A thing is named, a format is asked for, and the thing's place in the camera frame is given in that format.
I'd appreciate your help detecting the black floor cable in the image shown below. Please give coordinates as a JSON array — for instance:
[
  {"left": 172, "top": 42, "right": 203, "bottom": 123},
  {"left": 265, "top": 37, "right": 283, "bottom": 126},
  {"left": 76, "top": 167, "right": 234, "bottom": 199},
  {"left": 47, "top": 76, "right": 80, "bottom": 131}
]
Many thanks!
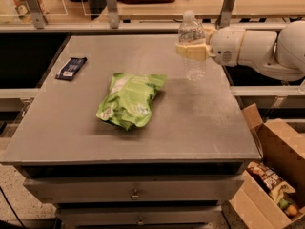
[{"left": 0, "top": 185, "right": 27, "bottom": 229}]

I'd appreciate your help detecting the open cardboard box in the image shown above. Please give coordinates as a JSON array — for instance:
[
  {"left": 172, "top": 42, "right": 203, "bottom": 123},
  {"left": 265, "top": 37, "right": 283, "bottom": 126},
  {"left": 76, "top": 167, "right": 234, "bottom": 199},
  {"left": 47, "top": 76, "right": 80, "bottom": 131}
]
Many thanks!
[{"left": 230, "top": 104, "right": 305, "bottom": 229}]

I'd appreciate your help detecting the dark blue candy bar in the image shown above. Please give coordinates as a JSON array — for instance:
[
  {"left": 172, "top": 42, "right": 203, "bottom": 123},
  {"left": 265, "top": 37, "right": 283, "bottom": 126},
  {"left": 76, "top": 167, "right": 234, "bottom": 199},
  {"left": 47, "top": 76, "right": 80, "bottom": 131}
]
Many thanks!
[{"left": 55, "top": 57, "right": 87, "bottom": 81}]

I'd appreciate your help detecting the clear plastic water bottle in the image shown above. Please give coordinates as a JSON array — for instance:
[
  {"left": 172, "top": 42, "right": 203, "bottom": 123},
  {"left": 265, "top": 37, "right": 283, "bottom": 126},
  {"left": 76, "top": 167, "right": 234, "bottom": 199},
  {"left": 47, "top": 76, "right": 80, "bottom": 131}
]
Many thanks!
[{"left": 176, "top": 10, "right": 205, "bottom": 81}]

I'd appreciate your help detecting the grey cabinet upper drawer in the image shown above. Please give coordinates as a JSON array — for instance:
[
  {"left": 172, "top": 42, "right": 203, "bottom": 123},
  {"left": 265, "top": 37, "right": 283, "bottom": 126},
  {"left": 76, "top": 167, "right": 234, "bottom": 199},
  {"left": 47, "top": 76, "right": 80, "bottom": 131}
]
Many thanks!
[{"left": 24, "top": 176, "right": 243, "bottom": 204}]

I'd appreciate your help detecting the colourful package behind glass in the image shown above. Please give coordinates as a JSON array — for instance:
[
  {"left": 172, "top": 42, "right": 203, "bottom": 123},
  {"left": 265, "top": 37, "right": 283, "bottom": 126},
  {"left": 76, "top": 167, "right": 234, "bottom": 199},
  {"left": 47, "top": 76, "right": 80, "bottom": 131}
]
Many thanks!
[{"left": 0, "top": 0, "right": 32, "bottom": 24}]

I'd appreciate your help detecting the green snack bag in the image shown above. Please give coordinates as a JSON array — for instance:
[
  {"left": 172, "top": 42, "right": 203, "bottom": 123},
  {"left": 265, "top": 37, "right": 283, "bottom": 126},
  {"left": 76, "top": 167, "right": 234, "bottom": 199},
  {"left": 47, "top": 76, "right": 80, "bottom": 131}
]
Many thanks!
[{"left": 96, "top": 73, "right": 167, "bottom": 131}]

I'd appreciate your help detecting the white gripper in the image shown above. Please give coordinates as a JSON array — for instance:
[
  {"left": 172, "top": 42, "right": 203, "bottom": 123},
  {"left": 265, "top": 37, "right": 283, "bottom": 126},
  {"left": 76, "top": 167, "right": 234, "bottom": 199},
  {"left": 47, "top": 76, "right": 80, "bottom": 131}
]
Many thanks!
[{"left": 175, "top": 27, "right": 245, "bottom": 67}]

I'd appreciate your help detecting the metal bracket post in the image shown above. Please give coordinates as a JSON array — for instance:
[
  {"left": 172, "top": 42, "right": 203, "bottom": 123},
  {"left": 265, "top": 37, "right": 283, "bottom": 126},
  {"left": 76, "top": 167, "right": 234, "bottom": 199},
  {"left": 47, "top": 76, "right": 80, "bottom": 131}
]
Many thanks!
[
  {"left": 106, "top": 0, "right": 119, "bottom": 29},
  {"left": 26, "top": 0, "right": 47, "bottom": 29},
  {"left": 215, "top": 0, "right": 235, "bottom": 29}
]

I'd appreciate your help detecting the brown snack packet in box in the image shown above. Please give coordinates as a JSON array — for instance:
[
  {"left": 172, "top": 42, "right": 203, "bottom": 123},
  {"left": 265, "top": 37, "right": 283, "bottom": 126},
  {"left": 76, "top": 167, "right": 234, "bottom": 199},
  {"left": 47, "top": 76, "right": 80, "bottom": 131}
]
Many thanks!
[{"left": 247, "top": 161, "right": 283, "bottom": 191}]

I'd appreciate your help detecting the yellow green packet in box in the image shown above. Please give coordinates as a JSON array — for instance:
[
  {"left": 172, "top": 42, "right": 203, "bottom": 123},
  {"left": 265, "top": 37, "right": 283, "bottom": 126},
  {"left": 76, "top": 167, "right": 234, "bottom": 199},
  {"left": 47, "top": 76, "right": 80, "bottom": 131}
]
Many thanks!
[{"left": 269, "top": 181, "right": 299, "bottom": 218}]

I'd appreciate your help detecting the middle metal bracket post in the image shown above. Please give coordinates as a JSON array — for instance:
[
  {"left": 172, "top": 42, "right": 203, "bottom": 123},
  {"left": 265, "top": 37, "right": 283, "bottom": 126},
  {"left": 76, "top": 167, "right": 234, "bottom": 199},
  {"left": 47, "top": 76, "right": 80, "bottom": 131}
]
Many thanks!
[{"left": 106, "top": 0, "right": 119, "bottom": 29}]

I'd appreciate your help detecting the left metal bracket post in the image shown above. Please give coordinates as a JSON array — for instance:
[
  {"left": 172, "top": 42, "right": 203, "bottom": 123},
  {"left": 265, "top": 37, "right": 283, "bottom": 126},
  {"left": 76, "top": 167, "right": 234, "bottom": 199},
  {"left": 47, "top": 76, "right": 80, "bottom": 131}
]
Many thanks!
[{"left": 26, "top": 0, "right": 47, "bottom": 29}]

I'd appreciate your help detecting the right metal bracket post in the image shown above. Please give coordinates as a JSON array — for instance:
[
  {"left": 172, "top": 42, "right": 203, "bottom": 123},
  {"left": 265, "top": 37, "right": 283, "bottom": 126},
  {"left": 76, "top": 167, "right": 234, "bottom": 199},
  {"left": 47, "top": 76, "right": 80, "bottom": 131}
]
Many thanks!
[{"left": 215, "top": 0, "right": 235, "bottom": 29}]

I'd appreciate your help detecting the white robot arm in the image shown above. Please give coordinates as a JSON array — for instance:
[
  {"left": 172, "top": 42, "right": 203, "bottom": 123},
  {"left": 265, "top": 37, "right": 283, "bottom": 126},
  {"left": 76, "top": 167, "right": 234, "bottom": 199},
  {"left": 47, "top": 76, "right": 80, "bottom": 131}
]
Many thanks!
[{"left": 176, "top": 21, "right": 305, "bottom": 81}]

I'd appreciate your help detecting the grey cabinet drawer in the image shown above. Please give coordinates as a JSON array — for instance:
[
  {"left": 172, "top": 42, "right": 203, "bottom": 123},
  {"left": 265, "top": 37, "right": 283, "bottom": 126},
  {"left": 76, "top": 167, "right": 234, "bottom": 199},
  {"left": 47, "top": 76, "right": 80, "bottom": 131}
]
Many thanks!
[
  {"left": 24, "top": 176, "right": 243, "bottom": 204},
  {"left": 56, "top": 206, "right": 222, "bottom": 226}
]

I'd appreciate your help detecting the grey cabinet lower drawer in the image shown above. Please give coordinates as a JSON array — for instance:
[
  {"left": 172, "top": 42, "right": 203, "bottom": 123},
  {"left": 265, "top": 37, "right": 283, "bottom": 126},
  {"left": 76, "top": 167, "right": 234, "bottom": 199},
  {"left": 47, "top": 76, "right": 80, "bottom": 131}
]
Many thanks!
[{"left": 56, "top": 206, "right": 222, "bottom": 226}]

